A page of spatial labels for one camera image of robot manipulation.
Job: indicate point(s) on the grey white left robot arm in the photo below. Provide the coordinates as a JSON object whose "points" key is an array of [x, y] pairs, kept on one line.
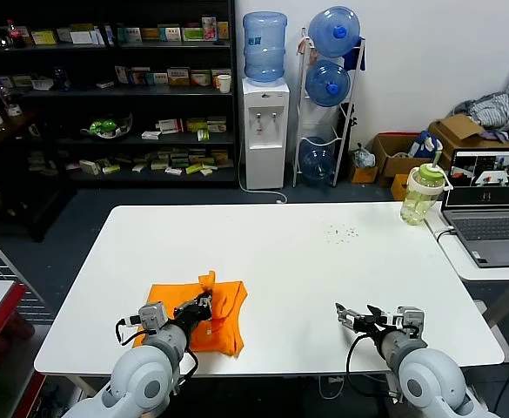
{"points": [[145, 374]]}

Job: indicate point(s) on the clear plastic bottle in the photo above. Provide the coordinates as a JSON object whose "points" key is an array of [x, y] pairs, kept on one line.
{"points": [[3, 96]]}

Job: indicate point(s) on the grey clothes pile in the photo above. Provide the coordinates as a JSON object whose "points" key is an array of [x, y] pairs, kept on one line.
{"points": [[493, 111]]}

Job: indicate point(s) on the beige white medicine carton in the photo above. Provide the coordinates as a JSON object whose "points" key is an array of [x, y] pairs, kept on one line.
{"points": [[179, 77]]}

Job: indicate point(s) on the small yellow cardboard box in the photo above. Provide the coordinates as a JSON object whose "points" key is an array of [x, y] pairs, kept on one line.
{"points": [[399, 187]]}

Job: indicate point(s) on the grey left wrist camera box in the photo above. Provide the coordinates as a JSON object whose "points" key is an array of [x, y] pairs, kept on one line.
{"points": [[153, 315]]}

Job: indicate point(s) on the blue water jug with label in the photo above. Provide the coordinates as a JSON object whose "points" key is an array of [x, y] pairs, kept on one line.
{"points": [[265, 48]]}

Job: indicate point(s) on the green white bowl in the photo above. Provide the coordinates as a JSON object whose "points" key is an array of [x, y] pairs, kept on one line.
{"points": [[106, 128]]}

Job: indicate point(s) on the yellow green medicine carton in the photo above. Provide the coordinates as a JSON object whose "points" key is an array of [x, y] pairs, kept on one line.
{"points": [[197, 125]]}

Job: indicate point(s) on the black shelving unit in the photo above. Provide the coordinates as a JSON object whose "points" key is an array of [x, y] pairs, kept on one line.
{"points": [[106, 102]]}

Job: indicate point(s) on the green lid water bottle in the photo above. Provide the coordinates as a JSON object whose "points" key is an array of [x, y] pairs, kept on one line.
{"points": [[419, 196]]}

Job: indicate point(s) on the small brown cardboard box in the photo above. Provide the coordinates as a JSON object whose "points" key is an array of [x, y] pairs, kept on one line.
{"points": [[363, 175]]}

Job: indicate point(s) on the cardboard box with flaps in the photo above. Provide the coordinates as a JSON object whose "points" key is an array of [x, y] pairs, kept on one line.
{"points": [[458, 130]]}

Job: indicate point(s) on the orange t-shirt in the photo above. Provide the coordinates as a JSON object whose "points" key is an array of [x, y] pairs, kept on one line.
{"points": [[223, 305]]}

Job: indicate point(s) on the dark blue bottle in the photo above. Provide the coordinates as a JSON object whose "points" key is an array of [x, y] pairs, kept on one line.
{"points": [[62, 79]]}

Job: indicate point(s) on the dark wooden desk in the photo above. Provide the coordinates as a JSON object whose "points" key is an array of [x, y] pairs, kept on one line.
{"points": [[23, 135]]}

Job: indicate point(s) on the scattered dark crumbs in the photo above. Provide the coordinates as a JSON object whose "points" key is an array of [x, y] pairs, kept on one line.
{"points": [[345, 231]]}

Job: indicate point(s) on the grey plastic bag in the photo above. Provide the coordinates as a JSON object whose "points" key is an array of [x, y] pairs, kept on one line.
{"points": [[364, 157]]}

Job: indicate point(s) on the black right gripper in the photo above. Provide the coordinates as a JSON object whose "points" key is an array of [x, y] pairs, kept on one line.
{"points": [[371, 324]]}

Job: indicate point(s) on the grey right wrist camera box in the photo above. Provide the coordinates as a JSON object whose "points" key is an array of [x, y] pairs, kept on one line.
{"points": [[410, 320]]}

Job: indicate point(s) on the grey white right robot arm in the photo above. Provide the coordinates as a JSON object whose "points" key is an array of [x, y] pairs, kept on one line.
{"points": [[428, 379]]}

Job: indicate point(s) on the small pink cloth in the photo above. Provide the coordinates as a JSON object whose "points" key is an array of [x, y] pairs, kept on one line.
{"points": [[304, 46]]}

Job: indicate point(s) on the white paper cup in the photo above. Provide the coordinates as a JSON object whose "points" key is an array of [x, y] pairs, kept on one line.
{"points": [[224, 85]]}

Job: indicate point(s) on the tall pink print carton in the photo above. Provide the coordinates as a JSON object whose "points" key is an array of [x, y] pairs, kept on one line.
{"points": [[209, 29]]}

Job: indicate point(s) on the large open cardboard box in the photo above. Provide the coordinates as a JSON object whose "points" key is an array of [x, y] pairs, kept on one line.
{"points": [[389, 163]]}

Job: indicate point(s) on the green white medicine carton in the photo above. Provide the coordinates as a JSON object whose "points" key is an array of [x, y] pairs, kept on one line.
{"points": [[192, 35]]}

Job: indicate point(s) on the white red medicine carton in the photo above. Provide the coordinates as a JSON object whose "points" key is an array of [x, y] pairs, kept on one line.
{"points": [[170, 126]]}

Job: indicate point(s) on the cola bottle red label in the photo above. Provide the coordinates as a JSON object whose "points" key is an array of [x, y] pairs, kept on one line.
{"points": [[18, 35]]}

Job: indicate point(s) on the white metal jug rack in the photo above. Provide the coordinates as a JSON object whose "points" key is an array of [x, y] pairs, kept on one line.
{"points": [[350, 122]]}

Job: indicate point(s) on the orange white medicine carton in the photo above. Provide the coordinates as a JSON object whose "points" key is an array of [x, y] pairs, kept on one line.
{"points": [[201, 79]]}

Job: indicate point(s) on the blue white refill bag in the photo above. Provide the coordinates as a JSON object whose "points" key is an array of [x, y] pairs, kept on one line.
{"points": [[423, 146]]}

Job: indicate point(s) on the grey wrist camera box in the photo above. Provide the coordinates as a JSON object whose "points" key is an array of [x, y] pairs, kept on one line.
{"points": [[153, 315], [410, 320]]}

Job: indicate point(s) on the black upright object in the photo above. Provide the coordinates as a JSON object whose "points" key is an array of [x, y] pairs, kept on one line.
{"points": [[350, 130]]}

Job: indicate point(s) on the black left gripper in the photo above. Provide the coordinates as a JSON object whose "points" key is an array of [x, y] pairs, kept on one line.
{"points": [[189, 313]]}

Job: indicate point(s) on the white water dispenser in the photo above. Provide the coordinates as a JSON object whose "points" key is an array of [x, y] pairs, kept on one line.
{"points": [[265, 143]]}

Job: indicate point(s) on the grey laptop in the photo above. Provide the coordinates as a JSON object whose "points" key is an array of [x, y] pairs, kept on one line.
{"points": [[489, 226]]}

